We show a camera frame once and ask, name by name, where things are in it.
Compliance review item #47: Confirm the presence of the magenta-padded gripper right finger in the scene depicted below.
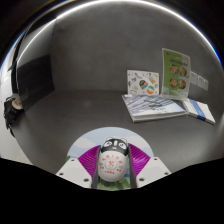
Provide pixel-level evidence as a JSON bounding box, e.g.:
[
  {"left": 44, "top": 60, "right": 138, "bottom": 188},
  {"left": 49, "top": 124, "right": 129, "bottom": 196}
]
[{"left": 127, "top": 143, "right": 172, "bottom": 190}]

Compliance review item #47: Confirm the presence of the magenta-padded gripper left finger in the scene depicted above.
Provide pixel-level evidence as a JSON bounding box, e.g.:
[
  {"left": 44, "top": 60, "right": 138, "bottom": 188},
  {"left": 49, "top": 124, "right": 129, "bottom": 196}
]
[{"left": 55, "top": 144, "right": 102, "bottom": 190}]

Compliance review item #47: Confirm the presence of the white panda computer mouse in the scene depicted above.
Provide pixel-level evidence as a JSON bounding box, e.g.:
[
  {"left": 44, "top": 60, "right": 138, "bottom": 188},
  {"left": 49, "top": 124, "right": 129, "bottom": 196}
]
[{"left": 96, "top": 137, "right": 131, "bottom": 183}]

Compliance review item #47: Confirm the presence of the grey striped book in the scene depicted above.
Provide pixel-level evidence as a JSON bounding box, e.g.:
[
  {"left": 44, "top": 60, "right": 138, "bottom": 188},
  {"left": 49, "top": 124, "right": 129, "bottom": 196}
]
[{"left": 121, "top": 93, "right": 188, "bottom": 123}]

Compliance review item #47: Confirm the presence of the white book with blue band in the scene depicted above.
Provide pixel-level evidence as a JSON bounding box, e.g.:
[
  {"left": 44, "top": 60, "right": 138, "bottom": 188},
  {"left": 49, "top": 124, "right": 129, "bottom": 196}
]
[{"left": 181, "top": 98, "right": 217, "bottom": 126}]

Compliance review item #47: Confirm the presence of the black desk clamp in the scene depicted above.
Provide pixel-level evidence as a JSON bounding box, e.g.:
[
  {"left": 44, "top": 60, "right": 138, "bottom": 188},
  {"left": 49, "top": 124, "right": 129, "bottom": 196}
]
[{"left": 3, "top": 94, "right": 25, "bottom": 131}]

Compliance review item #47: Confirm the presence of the white colourful sticker card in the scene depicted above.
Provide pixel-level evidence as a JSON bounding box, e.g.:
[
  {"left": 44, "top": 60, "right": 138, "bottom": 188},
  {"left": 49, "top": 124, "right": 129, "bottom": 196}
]
[{"left": 126, "top": 69, "right": 160, "bottom": 97}]

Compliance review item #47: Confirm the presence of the black flat panel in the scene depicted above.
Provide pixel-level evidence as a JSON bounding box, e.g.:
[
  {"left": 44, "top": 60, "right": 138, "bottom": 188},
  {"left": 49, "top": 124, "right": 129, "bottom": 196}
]
[{"left": 14, "top": 54, "right": 56, "bottom": 111}]

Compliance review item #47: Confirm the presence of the green menu sign stand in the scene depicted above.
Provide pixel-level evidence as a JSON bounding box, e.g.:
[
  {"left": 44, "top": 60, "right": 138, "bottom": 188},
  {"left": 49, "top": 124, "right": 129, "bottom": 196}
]
[{"left": 160, "top": 47, "right": 192, "bottom": 101}]

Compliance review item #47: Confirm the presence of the row of white wall sockets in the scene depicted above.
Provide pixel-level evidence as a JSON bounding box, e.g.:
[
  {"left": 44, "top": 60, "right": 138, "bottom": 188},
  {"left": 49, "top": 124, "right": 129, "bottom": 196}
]
[{"left": 189, "top": 70, "right": 210, "bottom": 92}]

